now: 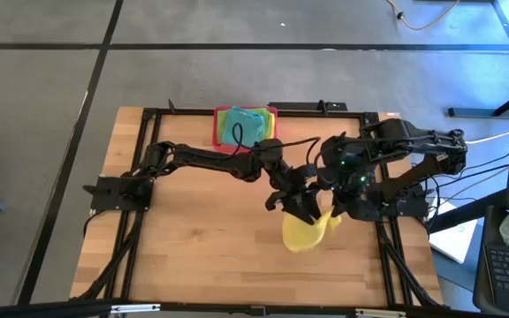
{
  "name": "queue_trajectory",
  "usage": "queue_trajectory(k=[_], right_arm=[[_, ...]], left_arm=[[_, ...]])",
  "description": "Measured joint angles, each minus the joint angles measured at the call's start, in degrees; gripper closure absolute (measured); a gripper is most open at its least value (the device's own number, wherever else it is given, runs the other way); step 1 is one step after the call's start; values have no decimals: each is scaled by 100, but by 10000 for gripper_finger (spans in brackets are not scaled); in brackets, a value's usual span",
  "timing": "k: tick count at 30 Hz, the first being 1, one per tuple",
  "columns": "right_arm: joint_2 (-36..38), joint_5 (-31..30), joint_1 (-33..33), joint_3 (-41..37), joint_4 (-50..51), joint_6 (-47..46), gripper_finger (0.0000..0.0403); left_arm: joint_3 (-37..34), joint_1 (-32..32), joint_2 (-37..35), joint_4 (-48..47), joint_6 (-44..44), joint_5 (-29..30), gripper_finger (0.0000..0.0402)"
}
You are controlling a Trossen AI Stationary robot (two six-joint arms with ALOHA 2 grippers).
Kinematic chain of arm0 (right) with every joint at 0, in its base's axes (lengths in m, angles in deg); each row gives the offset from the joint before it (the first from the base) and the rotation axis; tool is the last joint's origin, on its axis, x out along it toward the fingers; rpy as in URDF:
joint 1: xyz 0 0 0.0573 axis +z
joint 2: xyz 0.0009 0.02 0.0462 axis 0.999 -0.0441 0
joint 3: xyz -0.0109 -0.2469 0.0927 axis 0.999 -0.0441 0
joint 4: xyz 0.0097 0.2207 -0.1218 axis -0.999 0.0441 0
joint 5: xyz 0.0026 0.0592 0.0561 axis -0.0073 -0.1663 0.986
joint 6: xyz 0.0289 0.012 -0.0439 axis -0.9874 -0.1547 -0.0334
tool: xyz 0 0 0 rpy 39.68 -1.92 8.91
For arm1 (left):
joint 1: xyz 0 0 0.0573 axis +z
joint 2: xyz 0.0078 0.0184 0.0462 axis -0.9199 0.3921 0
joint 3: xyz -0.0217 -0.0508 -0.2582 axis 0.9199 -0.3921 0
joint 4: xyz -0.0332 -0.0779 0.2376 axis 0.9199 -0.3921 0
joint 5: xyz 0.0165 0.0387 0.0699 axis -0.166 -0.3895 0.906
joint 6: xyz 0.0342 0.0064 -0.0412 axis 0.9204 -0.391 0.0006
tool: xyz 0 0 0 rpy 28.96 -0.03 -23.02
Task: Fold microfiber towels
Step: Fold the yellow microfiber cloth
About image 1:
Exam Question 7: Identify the white power cable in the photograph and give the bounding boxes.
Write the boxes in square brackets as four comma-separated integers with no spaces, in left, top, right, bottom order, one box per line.
[465,130,509,146]

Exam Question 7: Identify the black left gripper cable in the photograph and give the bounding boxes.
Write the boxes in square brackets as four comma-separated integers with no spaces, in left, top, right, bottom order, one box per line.
[231,122,323,156]

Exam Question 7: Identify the white flat box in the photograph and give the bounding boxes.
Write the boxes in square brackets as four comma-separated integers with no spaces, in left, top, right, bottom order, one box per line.
[428,201,479,265]

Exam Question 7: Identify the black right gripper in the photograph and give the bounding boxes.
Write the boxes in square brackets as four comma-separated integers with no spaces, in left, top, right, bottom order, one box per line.
[316,185,384,223]

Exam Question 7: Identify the black aluminium table frame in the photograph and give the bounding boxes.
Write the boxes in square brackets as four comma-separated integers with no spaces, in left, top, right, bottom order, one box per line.
[75,99,445,318]

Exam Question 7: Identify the silver metal bracket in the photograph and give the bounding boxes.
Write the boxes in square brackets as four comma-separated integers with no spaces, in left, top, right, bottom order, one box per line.
[354,307,408,318]
[110,303,162,315]

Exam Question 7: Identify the orange floor cable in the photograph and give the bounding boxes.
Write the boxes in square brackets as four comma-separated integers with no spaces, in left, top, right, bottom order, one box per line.
[385,0,461,32]

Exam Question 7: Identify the pink translucent plastic bin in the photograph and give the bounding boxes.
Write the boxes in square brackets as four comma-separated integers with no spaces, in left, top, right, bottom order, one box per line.
[211,105,279,155]

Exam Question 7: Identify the yellow microfiber towel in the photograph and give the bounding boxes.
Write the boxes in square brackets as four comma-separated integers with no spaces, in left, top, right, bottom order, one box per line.
[218,110,277,145]
[281,204,344,254]

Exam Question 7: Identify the black mounting bar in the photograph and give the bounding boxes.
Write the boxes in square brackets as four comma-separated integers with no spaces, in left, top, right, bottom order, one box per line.
[267,100,349,113]

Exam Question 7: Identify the dark metal desk frame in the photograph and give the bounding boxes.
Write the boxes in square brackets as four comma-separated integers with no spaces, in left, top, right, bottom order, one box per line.
[447,0,509,118]

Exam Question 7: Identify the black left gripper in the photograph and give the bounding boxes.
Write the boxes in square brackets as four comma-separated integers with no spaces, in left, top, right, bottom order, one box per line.
[264,163,324,226]

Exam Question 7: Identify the teal microfiber towel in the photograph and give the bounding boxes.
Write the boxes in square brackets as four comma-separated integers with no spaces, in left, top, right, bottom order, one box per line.
[220,105,266,148]

